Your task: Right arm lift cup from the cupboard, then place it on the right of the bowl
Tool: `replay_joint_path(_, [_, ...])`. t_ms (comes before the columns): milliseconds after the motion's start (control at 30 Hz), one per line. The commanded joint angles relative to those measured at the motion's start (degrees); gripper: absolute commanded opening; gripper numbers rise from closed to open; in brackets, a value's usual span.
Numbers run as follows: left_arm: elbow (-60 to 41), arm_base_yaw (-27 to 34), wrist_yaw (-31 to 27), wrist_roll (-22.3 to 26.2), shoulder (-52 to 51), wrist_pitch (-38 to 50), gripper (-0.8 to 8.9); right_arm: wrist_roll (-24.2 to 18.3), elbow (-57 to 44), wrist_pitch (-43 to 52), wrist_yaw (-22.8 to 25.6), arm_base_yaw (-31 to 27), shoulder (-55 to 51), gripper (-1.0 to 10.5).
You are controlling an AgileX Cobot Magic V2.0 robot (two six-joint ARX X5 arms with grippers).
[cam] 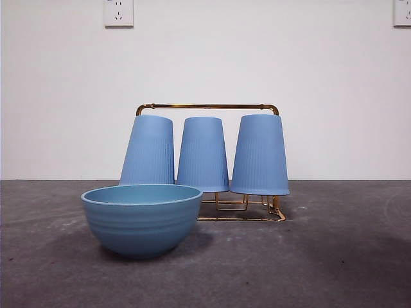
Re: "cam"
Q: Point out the blue ribbed bowl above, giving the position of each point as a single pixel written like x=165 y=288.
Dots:
x=141 y=224

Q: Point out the white wall socket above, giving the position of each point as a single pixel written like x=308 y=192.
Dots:
x=403 y=14
x=118 y=16

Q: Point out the blue ribbed cup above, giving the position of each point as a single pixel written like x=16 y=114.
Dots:
x=202 y=154
x=147 y=150
x=260 y=154

